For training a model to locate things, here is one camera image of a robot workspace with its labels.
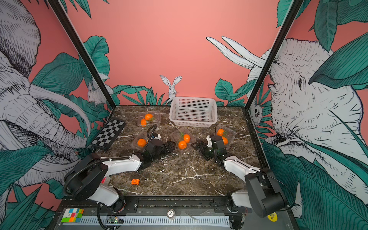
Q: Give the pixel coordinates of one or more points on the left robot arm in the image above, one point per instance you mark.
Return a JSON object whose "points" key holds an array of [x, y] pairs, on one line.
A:
{"points": [[85, 181]]}

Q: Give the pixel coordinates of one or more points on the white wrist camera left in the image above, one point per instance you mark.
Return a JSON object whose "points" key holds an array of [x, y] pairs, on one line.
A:
{"points": [[156, 136]]}

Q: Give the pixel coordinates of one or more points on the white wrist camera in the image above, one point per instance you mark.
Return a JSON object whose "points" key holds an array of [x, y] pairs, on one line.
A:
{"points": [[209, 141], [156, 136]]}

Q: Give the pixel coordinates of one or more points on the black white checkerboard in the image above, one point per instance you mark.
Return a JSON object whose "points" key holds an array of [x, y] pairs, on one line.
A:
{"points": [[108, 134]]}

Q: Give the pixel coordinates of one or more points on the small circuit board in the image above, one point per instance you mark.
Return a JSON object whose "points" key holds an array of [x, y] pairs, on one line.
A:
{"points": [[115, 220]]}

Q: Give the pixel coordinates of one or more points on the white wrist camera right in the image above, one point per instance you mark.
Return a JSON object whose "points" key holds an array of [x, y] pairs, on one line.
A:
{"points": [[209, 141]]}

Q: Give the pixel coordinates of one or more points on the left orange centre container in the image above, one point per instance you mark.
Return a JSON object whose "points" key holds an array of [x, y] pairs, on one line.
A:
{"points": [[142, 143]]}

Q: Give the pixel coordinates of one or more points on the small orange block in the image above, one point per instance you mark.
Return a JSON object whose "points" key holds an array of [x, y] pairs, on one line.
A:
{"points": [[135, 182]]}

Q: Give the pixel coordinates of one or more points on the yellow round sticker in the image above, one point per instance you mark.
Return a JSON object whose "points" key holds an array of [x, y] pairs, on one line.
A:
{"points": [[273, 217]]}

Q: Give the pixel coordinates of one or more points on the orange in right container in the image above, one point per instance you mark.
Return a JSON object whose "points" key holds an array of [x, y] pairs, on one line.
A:
{"points": [[220, 132]]}

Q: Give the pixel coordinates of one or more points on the colourful cube on rail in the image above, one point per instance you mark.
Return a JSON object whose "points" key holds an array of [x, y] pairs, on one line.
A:
{"points": [[72, 215]]}

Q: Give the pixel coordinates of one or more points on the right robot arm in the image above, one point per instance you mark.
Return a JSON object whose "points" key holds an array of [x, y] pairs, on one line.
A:
{"points": [[263, 193]]}

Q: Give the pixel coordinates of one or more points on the white plastic basket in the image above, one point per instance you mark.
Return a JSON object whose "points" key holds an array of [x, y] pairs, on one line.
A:
{"points": [[193, 111]]}

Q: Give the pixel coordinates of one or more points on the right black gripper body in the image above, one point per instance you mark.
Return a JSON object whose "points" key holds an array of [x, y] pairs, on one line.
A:
{"points": [[208, 153]]}

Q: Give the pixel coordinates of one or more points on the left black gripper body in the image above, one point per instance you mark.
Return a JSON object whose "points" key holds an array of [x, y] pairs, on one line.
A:
{"points": [[163, 152]]}

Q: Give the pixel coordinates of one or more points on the upper orange with leaf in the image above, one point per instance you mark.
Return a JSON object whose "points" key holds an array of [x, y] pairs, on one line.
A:
{"points": [[186, 138]]}

